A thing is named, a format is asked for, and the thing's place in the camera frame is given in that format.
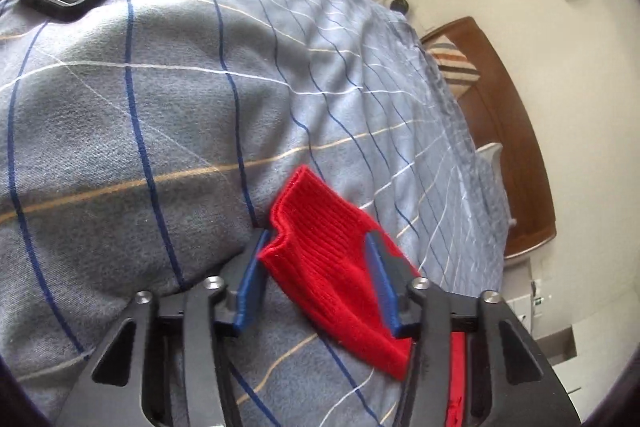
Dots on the blue checked duvet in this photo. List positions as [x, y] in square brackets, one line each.
[150, 117]

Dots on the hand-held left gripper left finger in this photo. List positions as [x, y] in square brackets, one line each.
[250, 287]

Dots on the striped cushion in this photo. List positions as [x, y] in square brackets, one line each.
[455, 67]

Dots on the wooden headboard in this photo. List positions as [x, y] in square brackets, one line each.
[520, 147]

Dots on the red sweater with white print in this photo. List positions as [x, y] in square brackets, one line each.
[325, 267]

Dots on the white desk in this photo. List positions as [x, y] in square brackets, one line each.
[555, 347]

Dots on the grey pillow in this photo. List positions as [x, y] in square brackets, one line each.
[495, 172]

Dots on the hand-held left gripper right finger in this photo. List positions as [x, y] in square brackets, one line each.
[381, 287]

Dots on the white round device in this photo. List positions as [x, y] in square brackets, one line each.
[397, 3]

